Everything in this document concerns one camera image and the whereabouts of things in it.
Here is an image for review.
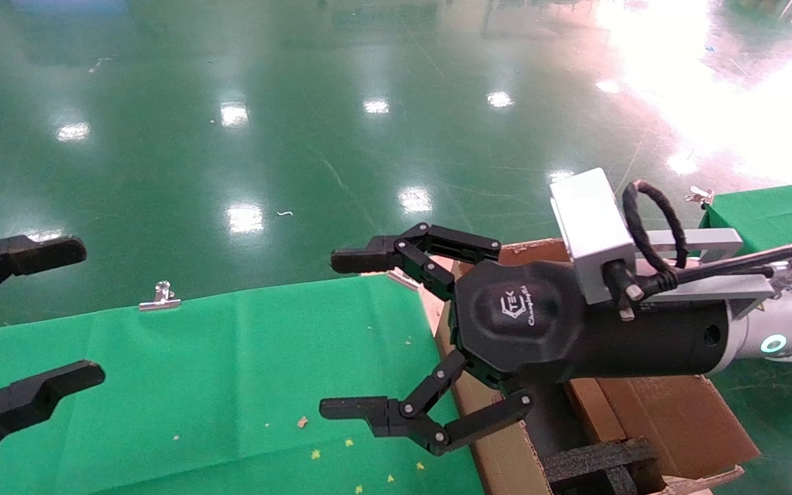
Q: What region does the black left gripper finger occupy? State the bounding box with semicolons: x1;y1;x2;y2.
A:
0;235;88;318
0;362;107;474

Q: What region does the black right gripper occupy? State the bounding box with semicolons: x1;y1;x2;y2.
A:
319;222;731;457

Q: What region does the small brown cardboard box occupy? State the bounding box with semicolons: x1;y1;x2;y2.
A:
564;377;627;444

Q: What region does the large open cardboard carton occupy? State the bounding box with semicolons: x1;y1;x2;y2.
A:
418;237;761;495

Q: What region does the large green tablecloth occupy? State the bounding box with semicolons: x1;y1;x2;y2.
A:
0;274;486;495

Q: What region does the black foam insert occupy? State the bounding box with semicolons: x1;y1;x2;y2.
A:
544;440;658;495

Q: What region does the small green tablecloth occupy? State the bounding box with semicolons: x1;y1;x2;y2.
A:
698;180;792;256

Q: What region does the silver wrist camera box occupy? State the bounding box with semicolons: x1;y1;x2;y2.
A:
549;167;637;305

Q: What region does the silver camera mount bracket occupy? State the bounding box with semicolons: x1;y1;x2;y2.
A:
635;228;792;320

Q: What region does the black camera cable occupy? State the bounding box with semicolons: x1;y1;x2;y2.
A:
604;179;792;322

